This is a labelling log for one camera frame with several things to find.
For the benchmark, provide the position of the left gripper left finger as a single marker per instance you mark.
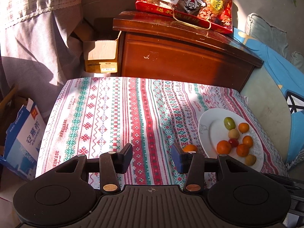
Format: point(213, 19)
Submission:
point(111, 164)

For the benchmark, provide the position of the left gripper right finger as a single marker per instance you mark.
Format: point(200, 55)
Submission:
point(192, 164)

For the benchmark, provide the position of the large orange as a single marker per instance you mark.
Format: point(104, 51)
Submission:
point(223, 147)

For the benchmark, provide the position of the red cherry tomato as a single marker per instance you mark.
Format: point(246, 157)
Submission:
point(233, 142)

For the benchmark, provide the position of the small orange front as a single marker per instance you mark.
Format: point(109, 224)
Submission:
point(242, 150)

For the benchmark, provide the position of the small orange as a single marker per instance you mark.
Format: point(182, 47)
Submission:
point(248, 141)
point(242, 150)
point(243, 127)

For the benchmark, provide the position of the green lime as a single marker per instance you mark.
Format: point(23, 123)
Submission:
point(229, 123)

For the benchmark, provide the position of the yellow-brown kiwi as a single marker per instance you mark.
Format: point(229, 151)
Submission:
point(250, 160)

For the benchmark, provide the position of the white ceramic plate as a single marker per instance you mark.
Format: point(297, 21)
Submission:
point(211, 130)

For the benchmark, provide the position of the patterned woven tablecloth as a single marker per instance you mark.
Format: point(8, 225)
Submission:
point(93, 115)

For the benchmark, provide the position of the blue white carton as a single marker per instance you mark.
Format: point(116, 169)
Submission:
point(22, 141)

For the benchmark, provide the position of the cardboard box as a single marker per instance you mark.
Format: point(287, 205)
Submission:
point(101, 56)

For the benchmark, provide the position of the wooden cabinet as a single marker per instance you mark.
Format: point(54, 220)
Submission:
point(159, 47)

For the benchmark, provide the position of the checked curtain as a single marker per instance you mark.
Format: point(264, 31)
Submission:
point(38, 51)

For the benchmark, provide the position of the blue cushion cloth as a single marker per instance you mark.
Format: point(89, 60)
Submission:
point(270, 44)

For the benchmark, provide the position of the red snack gift bag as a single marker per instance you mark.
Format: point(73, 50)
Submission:
point(208, 14)

